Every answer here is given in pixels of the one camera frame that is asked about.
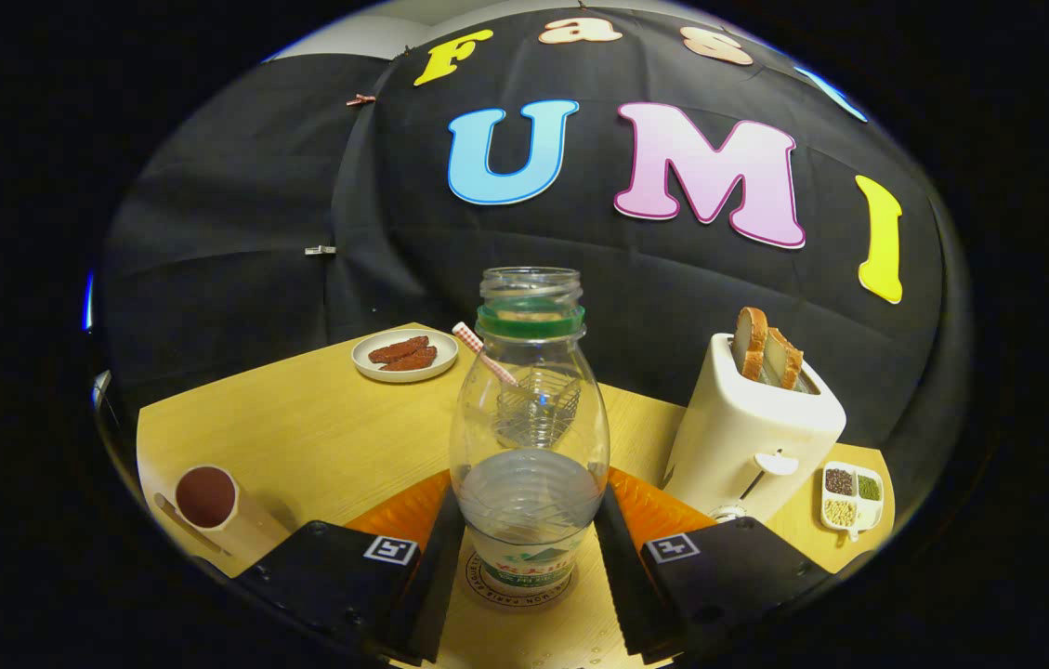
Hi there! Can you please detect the white toaster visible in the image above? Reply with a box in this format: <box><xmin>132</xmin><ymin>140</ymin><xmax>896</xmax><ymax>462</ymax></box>
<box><xmin>663</xmin><ymin>333</ymin><xmax>848</xmax><ymax>523</ymax></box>

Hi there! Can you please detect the wooden table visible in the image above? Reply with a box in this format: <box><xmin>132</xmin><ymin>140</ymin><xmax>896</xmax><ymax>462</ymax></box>
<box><xmin>136</xmin><ymin>322</ymin><xmax>897</xmax><ymax>669</ymax></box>

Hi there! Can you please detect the round white plate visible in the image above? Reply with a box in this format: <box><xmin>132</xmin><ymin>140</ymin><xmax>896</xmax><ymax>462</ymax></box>
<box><xmin>351</xmin><ymin>328</ymin><xmax>460</xmax><ymax>384</ymax></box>

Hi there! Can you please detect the round wooden coaster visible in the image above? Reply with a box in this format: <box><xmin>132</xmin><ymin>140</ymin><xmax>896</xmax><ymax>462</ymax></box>
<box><xmin>464</xmin><ymin>553</ymin><xmax>581</xmax><ymax>612</ymax></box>

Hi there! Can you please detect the beige cup with wooden handle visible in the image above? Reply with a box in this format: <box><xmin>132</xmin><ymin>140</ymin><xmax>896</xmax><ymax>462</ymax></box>
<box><xmin>152</xmin><ymin>465</ymin><xmax>293</xmax><ymax>565</ymax></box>

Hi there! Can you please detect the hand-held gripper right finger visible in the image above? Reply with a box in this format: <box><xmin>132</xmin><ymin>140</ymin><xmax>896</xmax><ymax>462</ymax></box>
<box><xmin>591</xmin><ymin>469</ymin><xmax>833</xmax><ymax>665</ymax></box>

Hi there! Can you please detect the white divided dish with grains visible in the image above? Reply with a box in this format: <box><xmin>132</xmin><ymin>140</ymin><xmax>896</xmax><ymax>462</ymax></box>
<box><xmin>820</xmin><ymin>461</ymin><xmax>885</xmax><ymax>543</ymax></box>

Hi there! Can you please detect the toast slice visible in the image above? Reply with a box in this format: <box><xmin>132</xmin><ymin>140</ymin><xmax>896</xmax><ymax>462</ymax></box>
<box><xmin>761</xmin><ymin>327</ymin><xmax>805</xmax><ymax>390</ymax></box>
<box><xmin>732</xmin><ymin>307</ymin><xmax>769</xmax><ymax>382</ymax></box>

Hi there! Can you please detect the brown food piece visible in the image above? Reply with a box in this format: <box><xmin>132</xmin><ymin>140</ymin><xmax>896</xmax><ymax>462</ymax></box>
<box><xmin>368</xmin><ymin>335</ymin><xmax>430</xmax><ymax>364</ymax></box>
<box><xmin>380</xmin><ymin>347</ymin><xmax>439</xmax><ymax>373</ymax></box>

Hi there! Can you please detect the black backdrop cloth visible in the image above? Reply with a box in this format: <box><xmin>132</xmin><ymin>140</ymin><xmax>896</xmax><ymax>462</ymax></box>
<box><xmin>92</xmin><ymin>5</ymin><xmax>971</xmax><ymax>521</ymax></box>

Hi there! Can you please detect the clear plastic juice bottle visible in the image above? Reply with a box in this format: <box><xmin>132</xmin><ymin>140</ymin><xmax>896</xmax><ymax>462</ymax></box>
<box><xmin>448</xmin><ymin>267</ymin><xmax>611</xmax><ymax>596</ymax></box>

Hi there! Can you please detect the small wire basket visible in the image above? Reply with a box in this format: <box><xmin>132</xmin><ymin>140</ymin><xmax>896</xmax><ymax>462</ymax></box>
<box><xmin>494</xmin><ymin>370</ymin><xmax>583</xmax><ymax>449</ymax></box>

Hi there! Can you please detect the red checked paper straw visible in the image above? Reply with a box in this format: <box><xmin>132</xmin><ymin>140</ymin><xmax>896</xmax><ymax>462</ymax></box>
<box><xmin>452</xmin><ymin>321</ymin><xmax>520</xmax><ymax>387</ymax></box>

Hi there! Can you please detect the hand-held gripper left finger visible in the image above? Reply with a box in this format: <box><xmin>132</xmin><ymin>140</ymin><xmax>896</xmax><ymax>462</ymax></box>
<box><xmin>236</xmin><ymin>469</ymin><xmax>467</xmax><ymax>665</ymax></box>

